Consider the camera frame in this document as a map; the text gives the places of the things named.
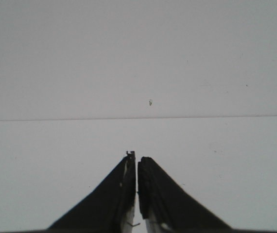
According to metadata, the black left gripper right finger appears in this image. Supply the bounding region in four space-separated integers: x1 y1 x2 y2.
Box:
138 157 231 230

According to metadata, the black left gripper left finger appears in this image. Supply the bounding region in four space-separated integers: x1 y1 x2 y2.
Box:
48 151 136 230

